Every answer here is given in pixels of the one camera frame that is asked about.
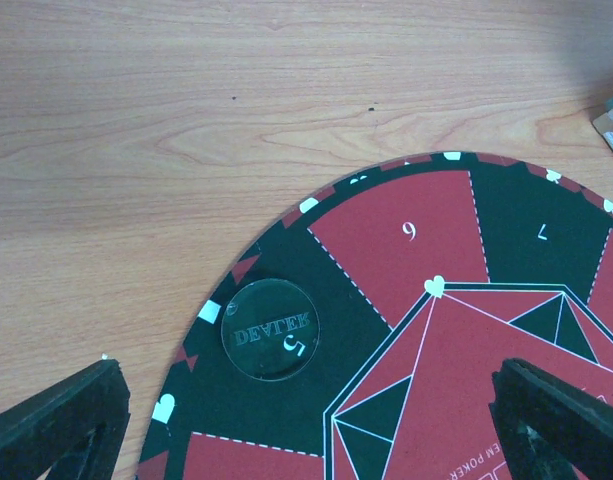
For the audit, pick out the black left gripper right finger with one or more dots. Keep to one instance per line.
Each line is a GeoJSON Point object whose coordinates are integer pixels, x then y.
{"type": "Point", "coordinates": [547, 428]}

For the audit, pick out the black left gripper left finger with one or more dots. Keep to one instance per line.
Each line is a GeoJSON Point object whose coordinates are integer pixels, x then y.
{"type": "Point", "coordinates": [72, 430]}

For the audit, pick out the clear dealer button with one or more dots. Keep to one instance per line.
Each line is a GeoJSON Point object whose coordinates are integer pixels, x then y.
{"type": "Point", "coordinates": [270, 330]}

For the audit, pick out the round red black poker mat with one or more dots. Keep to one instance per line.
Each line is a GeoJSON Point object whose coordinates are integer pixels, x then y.
{"type": "Point", "coordinates": [427, 272]}

